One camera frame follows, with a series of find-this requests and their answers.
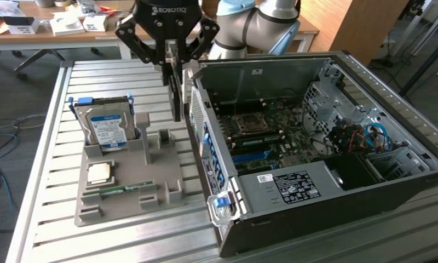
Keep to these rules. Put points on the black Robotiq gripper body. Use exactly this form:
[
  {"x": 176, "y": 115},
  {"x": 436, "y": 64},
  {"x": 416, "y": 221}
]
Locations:
[{"x": 168, "y": 22}]

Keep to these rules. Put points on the black graphics card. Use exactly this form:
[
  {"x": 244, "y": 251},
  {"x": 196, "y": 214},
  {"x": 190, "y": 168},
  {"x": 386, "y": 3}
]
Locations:
[{"x": 177, "y": 104}]

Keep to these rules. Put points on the brown cardboard box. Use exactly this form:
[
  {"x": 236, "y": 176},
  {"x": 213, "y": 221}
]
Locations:
[{"x": 208, "y": 6}]

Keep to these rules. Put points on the small white labelled box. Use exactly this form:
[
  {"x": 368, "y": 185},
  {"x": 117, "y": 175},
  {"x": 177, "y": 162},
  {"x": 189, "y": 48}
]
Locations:
[{"x": 95, "y": 24}]

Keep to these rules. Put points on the orange red paper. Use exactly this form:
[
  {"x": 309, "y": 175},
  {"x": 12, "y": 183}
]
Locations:
[{"x": 107, "y": 11}]

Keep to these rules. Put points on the white tape roll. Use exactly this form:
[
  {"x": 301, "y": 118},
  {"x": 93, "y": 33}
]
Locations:
[{"x": 68, "y": 22}]

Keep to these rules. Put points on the white flat cardboard box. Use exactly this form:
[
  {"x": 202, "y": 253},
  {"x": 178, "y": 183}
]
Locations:
[{"x": 64, "y": 31}]

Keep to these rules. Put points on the wooden office desk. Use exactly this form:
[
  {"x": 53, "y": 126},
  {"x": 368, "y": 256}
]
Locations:
[
  {"x": 306, "y": 30},
  {"x": 40, "y": 39}
]

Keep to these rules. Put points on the grey metal cup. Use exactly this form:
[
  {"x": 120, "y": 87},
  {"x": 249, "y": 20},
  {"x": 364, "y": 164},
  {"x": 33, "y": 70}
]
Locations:
[{"x": 44, "y": 3}]

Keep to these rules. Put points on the white box with black top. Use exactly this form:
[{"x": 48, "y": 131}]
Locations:
[{"x": 21, "y": 28}]

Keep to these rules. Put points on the CPU socket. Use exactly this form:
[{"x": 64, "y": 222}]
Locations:
[{"x": 249, "y": 123}]

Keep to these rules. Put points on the clear plastic bag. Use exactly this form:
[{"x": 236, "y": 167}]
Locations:
[{"x": 3, "y": 9}]

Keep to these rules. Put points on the installed black RAM stick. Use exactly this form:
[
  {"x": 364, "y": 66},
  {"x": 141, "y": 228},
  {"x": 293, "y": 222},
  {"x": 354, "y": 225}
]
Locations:
[{"x": 256, "y": 141}]

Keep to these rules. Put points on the silver drive cage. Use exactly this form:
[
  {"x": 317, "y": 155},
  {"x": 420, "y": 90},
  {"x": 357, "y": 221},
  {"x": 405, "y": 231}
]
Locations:
[{"x": 325, "y": 109}]

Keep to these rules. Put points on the green motherboard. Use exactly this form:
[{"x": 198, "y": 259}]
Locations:
[{"x": 296, "y": 131}]

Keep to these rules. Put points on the grey plastic parts rack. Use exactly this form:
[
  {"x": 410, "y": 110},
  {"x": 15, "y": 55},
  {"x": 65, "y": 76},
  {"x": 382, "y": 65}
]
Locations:
[{"x": 131, "y": 164}]

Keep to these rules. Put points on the wooden cabinet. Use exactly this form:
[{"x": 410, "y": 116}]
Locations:
[{"x": 369, "y": 27}]

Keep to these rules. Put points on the blue expansion slot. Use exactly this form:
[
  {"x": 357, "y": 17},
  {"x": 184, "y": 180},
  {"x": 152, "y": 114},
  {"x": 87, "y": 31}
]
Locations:
[{"x": 252, "y": 156}]

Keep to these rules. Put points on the square CPU chip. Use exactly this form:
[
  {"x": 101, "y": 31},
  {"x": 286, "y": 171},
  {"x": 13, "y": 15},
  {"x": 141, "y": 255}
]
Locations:
[{"x": 100, "y": 174}]

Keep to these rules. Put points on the green RAM stick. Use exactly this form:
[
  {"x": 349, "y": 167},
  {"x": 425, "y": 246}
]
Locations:
[{"x": 128, "y": 188}]

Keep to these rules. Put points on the grey power supply unit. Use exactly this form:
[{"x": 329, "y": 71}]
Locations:
[{"x": 262, "y": 197}]

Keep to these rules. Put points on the blue case latch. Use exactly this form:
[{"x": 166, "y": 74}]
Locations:
[{"x": 220, "y": 202}]

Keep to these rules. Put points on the black open PC case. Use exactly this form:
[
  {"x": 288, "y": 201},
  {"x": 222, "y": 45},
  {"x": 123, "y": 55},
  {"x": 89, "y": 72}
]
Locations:
[{"x": 313, "y": 224}]

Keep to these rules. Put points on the hard disk with blue bracket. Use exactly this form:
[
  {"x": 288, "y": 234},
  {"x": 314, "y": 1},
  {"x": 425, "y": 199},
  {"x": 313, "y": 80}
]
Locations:
[{"x": 107, "y": 128}]

